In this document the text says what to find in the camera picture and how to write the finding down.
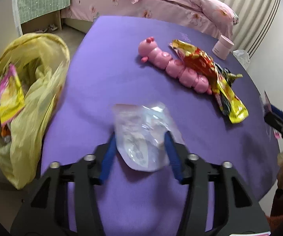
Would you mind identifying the small pink sachet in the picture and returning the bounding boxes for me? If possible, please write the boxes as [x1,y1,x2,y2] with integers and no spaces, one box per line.
[261,91,282,139]

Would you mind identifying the red snack wrapper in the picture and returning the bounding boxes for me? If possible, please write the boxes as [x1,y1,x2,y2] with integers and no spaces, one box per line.
[170,40,217,89]

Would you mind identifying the pink yellow chip bag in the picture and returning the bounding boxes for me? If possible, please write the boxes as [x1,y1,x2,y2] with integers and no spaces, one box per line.
[0,63,25,137]

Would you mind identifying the clear plastic blister package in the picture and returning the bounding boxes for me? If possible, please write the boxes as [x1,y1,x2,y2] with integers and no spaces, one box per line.
[113,102,185,173]

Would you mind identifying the yellow red wafer bag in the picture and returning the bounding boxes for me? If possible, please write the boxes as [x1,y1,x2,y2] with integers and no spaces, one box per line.
[212,74,249,124]

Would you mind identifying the black grey wrapper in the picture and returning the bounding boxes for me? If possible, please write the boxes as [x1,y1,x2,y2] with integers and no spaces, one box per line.
[215,63,243,87]

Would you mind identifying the yellow trash bag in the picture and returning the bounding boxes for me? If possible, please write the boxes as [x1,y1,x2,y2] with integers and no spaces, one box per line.
[0,33,70,190]

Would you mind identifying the purple table mat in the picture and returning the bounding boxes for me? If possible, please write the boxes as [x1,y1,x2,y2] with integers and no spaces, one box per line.
[42,16,279,235]

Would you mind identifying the white plastic bag on floor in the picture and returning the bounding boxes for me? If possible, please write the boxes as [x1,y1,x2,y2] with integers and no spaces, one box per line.
[233,50,250,70]

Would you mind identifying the pink cylindrical cup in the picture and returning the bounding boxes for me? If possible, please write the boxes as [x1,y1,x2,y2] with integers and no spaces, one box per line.
[212,35,234,60]

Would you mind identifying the pink caterpillar toy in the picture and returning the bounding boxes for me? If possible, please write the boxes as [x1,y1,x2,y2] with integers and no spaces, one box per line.
[138,37,212,95]

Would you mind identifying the beige pleated curtain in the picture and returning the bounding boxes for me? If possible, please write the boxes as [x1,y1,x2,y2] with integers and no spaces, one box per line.
[219,0,281,57]

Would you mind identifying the pink floral bed duvet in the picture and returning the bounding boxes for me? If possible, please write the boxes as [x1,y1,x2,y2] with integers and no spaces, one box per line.
[61,0,239,39]

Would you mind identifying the pink slippers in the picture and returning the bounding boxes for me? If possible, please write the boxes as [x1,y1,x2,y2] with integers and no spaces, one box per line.
[35,28,48,34]

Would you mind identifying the white sneaker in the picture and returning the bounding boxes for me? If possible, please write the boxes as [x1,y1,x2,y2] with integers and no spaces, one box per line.
[48,24,58,31]

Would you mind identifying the wooden bedside table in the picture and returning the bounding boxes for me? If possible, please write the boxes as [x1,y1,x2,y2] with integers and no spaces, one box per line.
[21,10,62,34]

